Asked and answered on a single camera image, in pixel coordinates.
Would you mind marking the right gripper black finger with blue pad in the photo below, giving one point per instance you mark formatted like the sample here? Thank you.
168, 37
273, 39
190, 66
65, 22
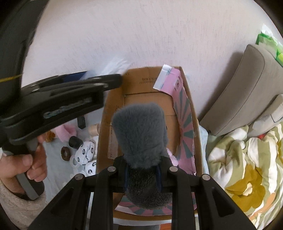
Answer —
85, 200
199, 200

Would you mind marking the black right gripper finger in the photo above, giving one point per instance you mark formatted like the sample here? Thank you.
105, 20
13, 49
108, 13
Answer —
60, 82

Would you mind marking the red black lipstick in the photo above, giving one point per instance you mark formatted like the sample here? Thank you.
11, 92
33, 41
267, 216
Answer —
81, 122

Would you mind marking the grey fluffy sock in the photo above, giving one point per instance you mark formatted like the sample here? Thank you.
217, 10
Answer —
141, 133

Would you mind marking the white fleece sleeve forearm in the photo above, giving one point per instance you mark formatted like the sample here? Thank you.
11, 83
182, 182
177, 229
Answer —
20, 210

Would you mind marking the person's left hand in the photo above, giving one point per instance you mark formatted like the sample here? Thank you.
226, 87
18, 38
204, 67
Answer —
35, 165

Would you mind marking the brown fluffy brush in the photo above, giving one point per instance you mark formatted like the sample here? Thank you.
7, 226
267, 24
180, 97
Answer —
49, 136

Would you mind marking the pink fluffy slipper sock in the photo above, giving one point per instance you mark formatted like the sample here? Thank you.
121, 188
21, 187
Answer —
65, 131

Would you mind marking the light blue floral cloth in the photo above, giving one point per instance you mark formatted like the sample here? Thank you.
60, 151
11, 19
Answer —
59, 171

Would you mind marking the floral green yellow blanket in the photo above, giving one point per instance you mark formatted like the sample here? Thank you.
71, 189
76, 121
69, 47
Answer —
249, 169

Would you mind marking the beige small cylinder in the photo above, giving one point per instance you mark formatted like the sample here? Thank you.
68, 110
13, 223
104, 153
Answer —
93, 130

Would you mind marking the black round cap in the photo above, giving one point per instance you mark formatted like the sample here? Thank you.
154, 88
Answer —
75, 142

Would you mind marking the white paw print sock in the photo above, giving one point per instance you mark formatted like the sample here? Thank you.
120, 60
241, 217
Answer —
85, 159

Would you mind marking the cardboard box pink lining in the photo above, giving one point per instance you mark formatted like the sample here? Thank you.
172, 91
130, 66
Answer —
181, 120

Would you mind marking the grey sofa cushion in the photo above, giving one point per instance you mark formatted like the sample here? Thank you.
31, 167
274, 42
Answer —
254, 86

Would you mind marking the green packet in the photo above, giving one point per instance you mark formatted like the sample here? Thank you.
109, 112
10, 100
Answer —
266, 40

